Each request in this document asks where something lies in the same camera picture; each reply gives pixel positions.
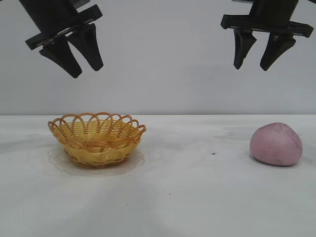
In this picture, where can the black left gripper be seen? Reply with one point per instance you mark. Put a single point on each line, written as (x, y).
(54, 17)

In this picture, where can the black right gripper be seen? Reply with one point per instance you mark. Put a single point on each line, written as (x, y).
(269, 14)

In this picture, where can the yellow woven plastic basket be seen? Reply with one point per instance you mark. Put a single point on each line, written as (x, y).
(96, 143)

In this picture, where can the pink peach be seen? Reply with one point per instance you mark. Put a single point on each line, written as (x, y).
(276, 144)

